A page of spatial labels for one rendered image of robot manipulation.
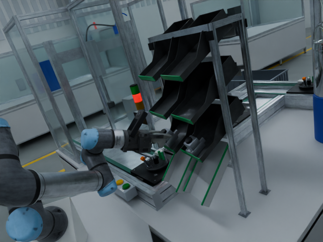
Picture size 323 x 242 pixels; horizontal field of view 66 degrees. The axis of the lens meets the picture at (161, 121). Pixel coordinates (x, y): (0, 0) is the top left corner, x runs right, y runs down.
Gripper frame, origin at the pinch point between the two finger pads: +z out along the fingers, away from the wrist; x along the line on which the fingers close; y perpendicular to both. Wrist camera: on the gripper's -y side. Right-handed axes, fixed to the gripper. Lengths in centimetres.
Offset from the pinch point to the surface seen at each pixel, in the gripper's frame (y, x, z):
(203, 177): 16.8, 11.6, 14.2
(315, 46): -48, 15, 72
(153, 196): 33.4, -9.1, 2.8
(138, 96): -12.2, -46.3, 6.5
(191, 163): 12.4, 6.0, 11.2
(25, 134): 119, -517, -35
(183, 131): -0.8, -0.1, 9.1
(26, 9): -204, -819, -34
